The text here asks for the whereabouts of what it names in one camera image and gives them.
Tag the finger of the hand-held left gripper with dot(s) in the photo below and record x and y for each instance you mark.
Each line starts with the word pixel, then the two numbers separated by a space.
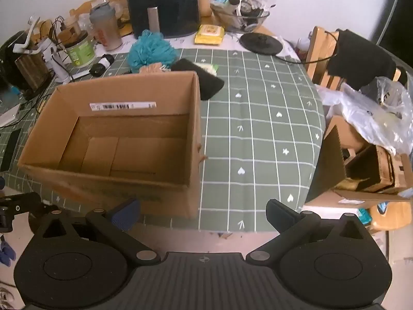
pixel 19 205

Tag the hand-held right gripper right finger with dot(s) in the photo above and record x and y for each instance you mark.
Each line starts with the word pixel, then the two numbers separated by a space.
pixel 278 214

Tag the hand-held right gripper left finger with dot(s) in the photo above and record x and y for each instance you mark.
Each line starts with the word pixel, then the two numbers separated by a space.
pixel 126 217

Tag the black cloth pouch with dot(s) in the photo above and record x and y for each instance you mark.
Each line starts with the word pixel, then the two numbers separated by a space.
pixel 206 84

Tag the pale green packet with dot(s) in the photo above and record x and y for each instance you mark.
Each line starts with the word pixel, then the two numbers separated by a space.
pixel 210 67

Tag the teal yarn pompom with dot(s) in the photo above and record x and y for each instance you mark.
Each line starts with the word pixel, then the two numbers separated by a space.
pixel 150 51

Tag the small blue object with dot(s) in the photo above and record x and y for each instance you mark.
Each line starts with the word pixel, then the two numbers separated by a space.
pixel 6 253

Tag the black phone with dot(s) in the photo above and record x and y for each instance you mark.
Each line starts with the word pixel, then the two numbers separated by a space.
pixel 11 150

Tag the cardboard box with flaps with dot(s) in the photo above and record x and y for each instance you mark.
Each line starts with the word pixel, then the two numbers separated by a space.
pixel 326 174

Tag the white charger block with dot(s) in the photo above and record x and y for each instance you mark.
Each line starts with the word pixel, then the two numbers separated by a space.
pixel 9 116

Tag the white plastic bag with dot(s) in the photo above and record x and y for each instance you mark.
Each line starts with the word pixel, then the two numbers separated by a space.
pixel 371 116

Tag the dark bulky object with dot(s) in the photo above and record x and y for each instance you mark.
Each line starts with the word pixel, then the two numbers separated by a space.
pixel 13 64

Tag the white tripod stand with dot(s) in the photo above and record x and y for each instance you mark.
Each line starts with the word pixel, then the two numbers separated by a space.
pixel 59 64

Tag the black roll with white label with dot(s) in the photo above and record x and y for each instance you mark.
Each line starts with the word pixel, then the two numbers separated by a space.
pixel 102 64

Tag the green labelled jar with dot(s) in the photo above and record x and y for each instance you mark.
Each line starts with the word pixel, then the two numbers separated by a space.
pixel 80 53

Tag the white bottle with red label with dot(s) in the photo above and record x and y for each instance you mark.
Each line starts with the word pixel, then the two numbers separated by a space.
pixel 301 48

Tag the wooden chair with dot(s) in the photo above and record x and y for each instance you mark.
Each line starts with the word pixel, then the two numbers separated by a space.
pixel 317 48

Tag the black kettle base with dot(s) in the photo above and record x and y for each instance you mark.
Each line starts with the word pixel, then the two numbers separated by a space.
pixel 260 43

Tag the brown small bottle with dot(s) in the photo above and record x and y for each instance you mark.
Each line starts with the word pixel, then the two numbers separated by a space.
pixel 70 34

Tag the grey lidded shaker bottle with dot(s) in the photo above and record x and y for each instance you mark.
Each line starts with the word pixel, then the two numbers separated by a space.
pixel 106 29

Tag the yellow wet wipes pack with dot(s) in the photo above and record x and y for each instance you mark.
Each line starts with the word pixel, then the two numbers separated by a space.
pixel 209 34

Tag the glass bowl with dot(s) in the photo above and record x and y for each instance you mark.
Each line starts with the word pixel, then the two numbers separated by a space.
pixel 240 21

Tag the clear plastic bag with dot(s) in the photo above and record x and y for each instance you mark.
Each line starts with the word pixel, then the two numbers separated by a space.
pixel 259 0

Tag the black air fryer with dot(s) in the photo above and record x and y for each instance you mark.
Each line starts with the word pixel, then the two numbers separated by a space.
pixel 174 3

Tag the tan wooden object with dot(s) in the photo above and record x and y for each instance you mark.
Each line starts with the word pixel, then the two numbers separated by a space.
pixel 206 1

